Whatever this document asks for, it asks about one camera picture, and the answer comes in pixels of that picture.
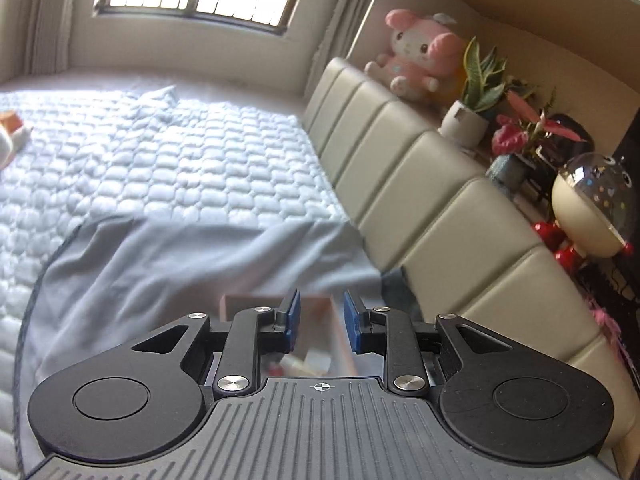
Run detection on beige curtain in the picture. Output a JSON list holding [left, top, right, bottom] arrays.
[[20, 0, 107, 77], [300, 0, 397, 107]]

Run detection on pink cardboard box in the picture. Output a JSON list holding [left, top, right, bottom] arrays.
[[219, 294, 359, 379]]

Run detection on grey pillow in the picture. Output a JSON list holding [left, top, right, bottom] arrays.
[[380, 265, 427, 317]]

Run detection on snake plant in white pot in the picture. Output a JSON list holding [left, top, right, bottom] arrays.
[[437, 36, 536, 149]]

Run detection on white orange plush toy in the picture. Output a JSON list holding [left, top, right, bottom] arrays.
[[0, 110, 36, 171]]

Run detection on pink flower plant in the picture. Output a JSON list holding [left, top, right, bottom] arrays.
[[487, 87, 589, 192]]

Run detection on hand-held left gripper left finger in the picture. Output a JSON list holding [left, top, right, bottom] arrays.
[[131, 288, 303, 397]]

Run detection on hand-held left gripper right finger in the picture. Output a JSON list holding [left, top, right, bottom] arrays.
[[342, 290, 519, 397]]

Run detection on white quilted bedcover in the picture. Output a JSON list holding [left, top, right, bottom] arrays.
[[0, 87, 351, 466]]

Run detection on white box green stripe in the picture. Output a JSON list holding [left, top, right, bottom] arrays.
[[282, 347, 334, 376]]

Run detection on pink white plush toy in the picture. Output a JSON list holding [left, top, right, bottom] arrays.
[[364, 8, 469, 106]]

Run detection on grey blanket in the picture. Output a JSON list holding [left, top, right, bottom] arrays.
[[15, 215, 393, 413]]

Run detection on beige padded headboard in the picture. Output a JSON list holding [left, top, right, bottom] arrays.
[[302, 56, 637, 443]]

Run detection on round cream lamp red feet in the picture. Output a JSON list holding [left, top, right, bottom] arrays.
[[532, 151, 636, 274]]

